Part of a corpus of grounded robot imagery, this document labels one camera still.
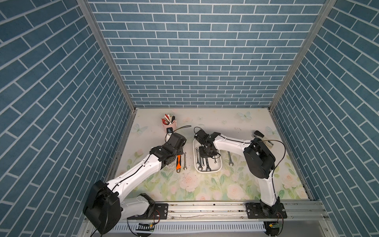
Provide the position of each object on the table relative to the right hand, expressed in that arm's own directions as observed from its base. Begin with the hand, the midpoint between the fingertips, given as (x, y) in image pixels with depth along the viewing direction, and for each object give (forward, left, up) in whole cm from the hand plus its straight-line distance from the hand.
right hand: (204, 155), depth 94 cm
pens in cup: (+20, +27, +10) cm, 35 cm away
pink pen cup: (+14, +22, +11) cm, 28 cm away
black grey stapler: (+16, -35, +5) cm, 39 cm away
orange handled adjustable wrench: (-7, +16, 0) cm, 17 cm away
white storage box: (-7, -1, +1) cm, 7 cm away
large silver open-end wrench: (-7, -2, +1) cm, 7 cm away
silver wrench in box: (-7, +2, 0) cm, 8 cm away
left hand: (-2, +14, +14) cm, 20 cm away
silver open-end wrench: (-2, -16, 0) cm, 17 cm away
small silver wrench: (-8, +12, 0) cm, 14 cm away
